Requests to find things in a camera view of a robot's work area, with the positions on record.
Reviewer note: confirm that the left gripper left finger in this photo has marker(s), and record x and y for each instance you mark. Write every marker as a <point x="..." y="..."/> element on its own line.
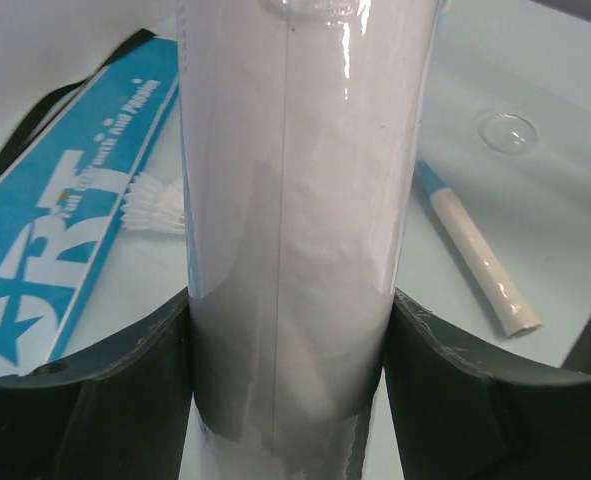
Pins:
<point x="117" y="409"/>

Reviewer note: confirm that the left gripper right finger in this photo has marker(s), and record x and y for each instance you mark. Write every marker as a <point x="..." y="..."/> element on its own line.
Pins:
<point x="463" y="408"/>

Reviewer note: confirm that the clear tube lid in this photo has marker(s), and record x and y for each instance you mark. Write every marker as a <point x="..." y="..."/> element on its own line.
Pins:
<point x="508" y="134"/>

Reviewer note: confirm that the white shuttlecock tube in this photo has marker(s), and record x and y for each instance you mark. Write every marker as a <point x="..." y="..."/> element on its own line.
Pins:
<point x="299" y="133"/>

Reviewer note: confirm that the blue racket bag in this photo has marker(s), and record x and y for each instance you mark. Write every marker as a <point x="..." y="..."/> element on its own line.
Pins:
<point x="64" y="175"/>

